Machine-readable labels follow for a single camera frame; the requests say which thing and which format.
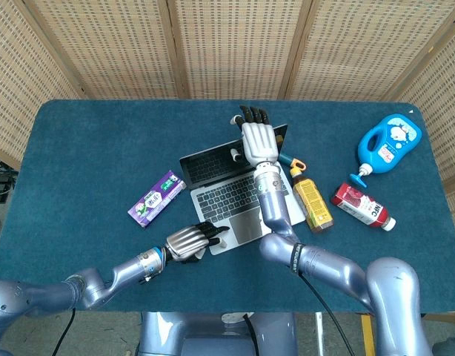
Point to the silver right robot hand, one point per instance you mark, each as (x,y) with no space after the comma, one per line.
(259,142)

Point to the purple carton box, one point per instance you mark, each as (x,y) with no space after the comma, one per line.
(155,199)

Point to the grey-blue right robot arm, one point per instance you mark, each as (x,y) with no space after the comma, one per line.
(273,207)

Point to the grey-blue robot torso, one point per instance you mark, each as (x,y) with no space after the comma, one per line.
(198,333)

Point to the blue detergent pump bottle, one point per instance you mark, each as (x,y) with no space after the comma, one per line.
(392,144)

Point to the red juice bottle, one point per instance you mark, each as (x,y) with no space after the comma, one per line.
(361,205)

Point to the blue table mat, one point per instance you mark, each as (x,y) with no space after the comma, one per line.
(83,148)

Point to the white table leg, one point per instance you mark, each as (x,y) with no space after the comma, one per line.
(319,333)

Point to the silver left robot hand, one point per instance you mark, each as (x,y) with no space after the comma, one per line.
(186,243)

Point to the yellow label tea bottle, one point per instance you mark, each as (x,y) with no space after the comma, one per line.
(312,202)

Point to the teal lint roller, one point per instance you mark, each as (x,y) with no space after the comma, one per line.
(292,162)

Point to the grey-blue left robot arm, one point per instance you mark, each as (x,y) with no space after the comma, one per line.
(101,285)

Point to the silver laptop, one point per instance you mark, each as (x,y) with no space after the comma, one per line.
(224,193)

